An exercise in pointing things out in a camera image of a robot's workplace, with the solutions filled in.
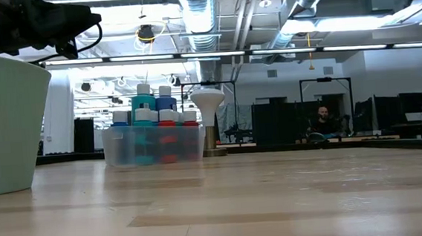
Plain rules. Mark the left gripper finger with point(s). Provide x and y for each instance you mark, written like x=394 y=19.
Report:
x=74 y=21

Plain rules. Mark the large teal paint bottle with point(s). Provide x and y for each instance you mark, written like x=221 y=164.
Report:
x=143 y=100

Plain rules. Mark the small light teal paint bottle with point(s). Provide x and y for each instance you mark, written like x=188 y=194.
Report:
x=143 y=115

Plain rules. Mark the large periwinkle paint bottle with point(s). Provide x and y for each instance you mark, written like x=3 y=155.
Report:
x=166 y=100

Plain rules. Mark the small green paint bottle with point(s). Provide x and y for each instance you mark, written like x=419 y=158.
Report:
x=177 y=117

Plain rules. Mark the long ceiling light strip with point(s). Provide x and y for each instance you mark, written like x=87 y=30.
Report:
x=139 y=58

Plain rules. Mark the pale green cup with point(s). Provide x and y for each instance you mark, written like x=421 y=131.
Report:
x=3 y=129

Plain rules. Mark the black column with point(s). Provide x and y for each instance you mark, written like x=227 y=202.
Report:
x=83 y=134

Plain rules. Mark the clear plastic bin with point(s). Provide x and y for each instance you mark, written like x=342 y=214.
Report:
x=109 y=151

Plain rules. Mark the white mushroom table lamp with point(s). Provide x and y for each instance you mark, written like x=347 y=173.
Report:
x=207 y=99

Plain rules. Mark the grey tarp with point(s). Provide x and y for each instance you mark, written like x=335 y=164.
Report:
x=239 y=118

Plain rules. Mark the person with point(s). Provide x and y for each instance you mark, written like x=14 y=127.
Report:
x=323 y=125

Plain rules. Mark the black computer monitor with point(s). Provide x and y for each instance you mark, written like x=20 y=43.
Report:
x=414 y=102
x=387 y=111

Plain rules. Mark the black partition wall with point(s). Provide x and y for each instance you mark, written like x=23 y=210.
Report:
x=278 y=120

